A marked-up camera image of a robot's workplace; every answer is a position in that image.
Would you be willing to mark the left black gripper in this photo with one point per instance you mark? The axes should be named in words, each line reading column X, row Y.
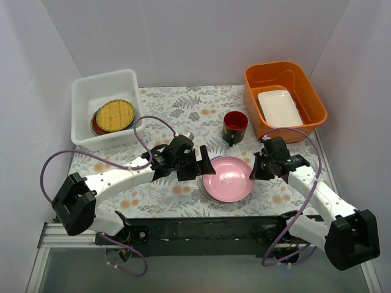
column 189, row 170

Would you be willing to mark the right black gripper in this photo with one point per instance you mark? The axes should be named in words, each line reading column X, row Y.
column 263, row 166

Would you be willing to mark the pink round plate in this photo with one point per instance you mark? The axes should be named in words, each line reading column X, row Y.
column 231, row 178

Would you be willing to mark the yellow woven round plate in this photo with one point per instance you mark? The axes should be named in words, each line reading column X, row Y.
column 115, row 115

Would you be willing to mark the red gold rimmed plate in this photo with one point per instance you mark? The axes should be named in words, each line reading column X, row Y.
column 96, row 128

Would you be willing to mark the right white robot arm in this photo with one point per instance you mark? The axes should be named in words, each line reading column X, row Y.
column 333, row 219

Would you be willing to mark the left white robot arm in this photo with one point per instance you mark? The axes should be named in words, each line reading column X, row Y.
column 77, row 202

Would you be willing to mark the orange plastic bin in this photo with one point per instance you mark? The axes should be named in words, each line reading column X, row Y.
column 288, row 76

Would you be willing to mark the white translucent plastic bin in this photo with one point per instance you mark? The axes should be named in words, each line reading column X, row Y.
column 91, row 93

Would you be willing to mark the red black cup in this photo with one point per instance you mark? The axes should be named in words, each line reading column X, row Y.
column 234, row 127

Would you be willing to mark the floral table mat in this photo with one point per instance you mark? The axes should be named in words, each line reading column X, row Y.
column 200, row 111

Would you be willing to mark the white rectangular plate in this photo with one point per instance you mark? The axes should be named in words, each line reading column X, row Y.
column 279, row 109

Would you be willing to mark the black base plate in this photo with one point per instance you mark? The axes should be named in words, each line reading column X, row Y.
column 224, row 236

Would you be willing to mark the aluminium rail frame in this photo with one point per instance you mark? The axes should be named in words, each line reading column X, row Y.
column 75, row 264

